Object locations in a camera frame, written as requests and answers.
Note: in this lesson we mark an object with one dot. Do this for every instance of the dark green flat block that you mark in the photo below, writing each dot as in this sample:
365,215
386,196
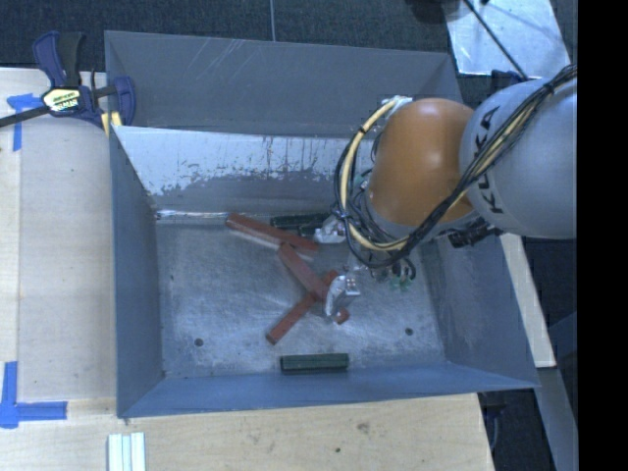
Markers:
314,363
294,222

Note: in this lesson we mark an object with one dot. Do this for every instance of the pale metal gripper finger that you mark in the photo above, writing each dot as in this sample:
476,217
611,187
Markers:
350,289
332,298

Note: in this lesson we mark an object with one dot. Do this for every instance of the grey metal bin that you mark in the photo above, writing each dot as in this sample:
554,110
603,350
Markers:
235,292

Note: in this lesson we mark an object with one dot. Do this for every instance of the red-brown flat block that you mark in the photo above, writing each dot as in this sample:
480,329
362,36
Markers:
275,234
304,273
289,323

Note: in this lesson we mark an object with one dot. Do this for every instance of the black cylinder on white bracket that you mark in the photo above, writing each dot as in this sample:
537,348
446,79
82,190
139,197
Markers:
470,236

